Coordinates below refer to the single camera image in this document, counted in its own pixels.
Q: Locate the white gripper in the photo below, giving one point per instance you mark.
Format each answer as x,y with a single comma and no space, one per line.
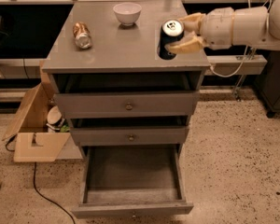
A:
216,28

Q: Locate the dark grey side cabinet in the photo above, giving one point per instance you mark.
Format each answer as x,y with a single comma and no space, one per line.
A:
267,84

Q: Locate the metal diagonal pole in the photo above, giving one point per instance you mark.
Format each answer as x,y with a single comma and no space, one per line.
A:
241,79

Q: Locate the grey middle drawer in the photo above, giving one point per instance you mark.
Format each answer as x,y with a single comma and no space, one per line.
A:
130,131

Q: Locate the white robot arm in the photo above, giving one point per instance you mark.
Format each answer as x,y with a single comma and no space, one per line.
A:
256,27

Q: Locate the open cardboard box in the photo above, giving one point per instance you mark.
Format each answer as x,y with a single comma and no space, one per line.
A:
33,142

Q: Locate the white item in box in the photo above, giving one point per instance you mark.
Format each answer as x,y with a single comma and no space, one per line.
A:
55,119

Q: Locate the grey drawer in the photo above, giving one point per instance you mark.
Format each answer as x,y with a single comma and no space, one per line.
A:
132,181
130,131
125,95

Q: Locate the brown can lying down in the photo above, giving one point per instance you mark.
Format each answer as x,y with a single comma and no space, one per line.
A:
82,35

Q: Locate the grey bottom drawer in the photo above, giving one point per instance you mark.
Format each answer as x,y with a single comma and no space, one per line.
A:
132,181

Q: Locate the white ceramic bowl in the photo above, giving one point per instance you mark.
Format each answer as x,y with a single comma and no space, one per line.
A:
127,13

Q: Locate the grey top drawer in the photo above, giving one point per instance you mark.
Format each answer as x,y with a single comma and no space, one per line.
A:
125,95

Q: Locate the grey wooden drawer cabinet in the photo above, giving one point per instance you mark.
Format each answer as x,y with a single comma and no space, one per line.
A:
120,49

